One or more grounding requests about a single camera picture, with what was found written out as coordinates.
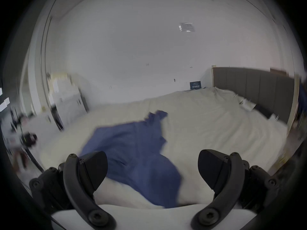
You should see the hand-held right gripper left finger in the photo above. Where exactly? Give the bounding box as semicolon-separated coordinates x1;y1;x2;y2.
29;150;117;230

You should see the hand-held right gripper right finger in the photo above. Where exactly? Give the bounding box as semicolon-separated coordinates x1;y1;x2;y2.
191;149;280;230

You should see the dark blue shirt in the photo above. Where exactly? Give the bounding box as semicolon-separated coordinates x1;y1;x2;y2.
80;110;182;208

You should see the bed with beige sheet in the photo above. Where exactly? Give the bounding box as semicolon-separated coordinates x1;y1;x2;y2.
24;87;292;210

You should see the white cabinet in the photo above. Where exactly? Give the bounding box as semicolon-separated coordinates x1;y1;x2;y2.
47;73;90;132

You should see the grey padded headboard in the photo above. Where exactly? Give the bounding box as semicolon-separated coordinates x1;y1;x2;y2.
213;67;296;124

